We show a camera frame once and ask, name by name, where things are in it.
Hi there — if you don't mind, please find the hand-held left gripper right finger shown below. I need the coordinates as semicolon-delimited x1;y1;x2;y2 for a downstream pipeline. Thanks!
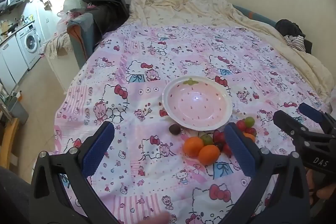
218;122;311;224

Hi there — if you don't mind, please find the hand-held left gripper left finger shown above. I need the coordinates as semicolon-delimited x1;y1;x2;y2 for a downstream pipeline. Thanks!
28;121;118;224

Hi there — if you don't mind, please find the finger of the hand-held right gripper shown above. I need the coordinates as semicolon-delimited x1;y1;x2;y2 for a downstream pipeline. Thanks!
273;110;311;147
299;102;336;136

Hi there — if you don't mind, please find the pink strawberry-print plate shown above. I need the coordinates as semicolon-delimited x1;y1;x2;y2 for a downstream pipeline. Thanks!
162;76;233;132

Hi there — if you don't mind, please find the person's right hand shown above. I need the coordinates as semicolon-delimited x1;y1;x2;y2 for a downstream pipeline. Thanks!
306;168;336;205

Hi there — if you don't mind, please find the striped garment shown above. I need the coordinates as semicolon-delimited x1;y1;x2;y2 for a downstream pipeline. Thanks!
283;34;307;52

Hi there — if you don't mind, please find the black cloth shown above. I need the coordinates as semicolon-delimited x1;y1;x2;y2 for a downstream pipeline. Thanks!
275;19;313;54

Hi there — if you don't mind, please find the grey bin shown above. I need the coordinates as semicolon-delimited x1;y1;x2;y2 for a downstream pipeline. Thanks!
7;95;29;125

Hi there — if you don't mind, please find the wooden chair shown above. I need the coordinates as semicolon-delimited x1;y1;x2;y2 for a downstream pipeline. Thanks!
0;116;20;169

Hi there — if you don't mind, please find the pink cartoon printed blanket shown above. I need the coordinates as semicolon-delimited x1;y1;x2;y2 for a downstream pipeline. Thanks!
54;23;331;224

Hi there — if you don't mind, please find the grey-blue sofa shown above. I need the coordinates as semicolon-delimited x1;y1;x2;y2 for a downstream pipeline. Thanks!
66;13;105;69

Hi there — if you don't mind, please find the blue bed headboard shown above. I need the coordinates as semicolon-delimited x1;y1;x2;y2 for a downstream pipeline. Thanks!
232;4;279;26

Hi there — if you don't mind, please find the white cabinet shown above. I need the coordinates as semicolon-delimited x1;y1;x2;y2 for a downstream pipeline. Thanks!
0;35;29;93

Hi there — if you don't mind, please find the white washing machine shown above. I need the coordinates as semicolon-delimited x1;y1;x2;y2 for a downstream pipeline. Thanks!
16;21;45;69

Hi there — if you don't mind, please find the white plastic bag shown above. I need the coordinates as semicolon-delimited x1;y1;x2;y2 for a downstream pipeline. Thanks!
56;0;84;30

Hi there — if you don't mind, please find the cream quilt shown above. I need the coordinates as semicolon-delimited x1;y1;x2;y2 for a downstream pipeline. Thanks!
129;0;334;104

